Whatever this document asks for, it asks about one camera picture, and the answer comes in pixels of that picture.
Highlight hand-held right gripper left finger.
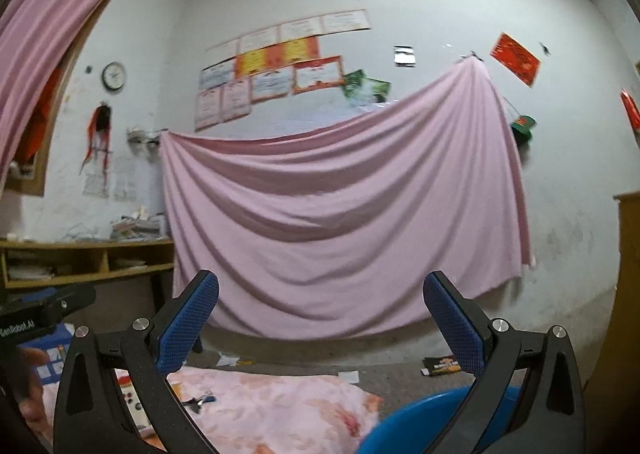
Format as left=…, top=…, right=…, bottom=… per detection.
left=52, top=270, right=221, bottom=454

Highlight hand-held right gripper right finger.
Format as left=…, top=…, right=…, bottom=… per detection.
left=422, top=270, right=586, bottom=454

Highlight black binder clip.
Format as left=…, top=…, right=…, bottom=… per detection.
left=181, top=391, right=217, bottom=415

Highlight person's left hand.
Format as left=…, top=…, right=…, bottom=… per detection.
left=15, top=349, right=56, bottom=440

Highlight black snack wrapper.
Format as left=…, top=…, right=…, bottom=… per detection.
left=422, top=356, right=462, bottom=377

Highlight blue carton box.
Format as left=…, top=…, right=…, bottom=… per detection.
left=20, top=321, right=76, bottom=385

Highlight white remote control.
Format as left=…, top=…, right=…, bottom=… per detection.
left=116, top=370, right=153, bottom=435

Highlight blue plastic basin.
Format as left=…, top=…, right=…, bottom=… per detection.
left=357, top=381, right=526, bottom=454

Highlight messy stack of papers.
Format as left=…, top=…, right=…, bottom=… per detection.
left=110, top=206, right=167, bottom=241

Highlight floral pink blanket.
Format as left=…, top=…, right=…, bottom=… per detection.
left=42, top=366, right=383, bottom=454

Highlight pink hanging bed sheet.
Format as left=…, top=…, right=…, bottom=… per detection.
left=159, top=56, right=533, bottom=340

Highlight wooden cabinet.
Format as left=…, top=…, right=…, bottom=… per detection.
left=614, top=191, right=640, bottom=340

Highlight red tassel ornament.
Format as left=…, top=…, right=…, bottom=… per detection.
left=80, top=104, right=113, bottom=175

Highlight orange cloth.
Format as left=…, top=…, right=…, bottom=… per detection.
left=22, top=66, right=63, bottom=162

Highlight green hat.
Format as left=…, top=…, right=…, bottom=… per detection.
left=502, top=96, right=537, bottom=145

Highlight green photo poster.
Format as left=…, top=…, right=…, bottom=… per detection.
left=342, top=70, right=392, bottom=107

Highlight pink curtain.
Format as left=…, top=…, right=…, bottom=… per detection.
left=0, top=0, right=146, bottom=190

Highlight wooden wall shelf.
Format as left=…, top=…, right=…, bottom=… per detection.
left=0, top=236, right=176, bottom=290

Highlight paper wall drawings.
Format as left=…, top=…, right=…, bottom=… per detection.
left=82, top=156, right=138, bottom=202

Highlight wooden window frame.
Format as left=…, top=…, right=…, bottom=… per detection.
left=0, top=0, right=118, bottom=197

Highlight grey wall hook rack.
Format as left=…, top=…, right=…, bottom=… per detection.
left=126, top=126, right=162, bottom=155

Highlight round wall clock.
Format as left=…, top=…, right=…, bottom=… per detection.
left=102, top=62, right=127, bottom=93

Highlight group of wall certificates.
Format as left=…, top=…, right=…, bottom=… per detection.
left=194, top=9, right=372, bottom=132

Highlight red wall poster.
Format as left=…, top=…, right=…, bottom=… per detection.
left=490, top=32, right=542, bottom=88

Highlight red hanging wall ornament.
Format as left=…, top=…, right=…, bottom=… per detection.
left=620, top=90, right=640, bottom=132

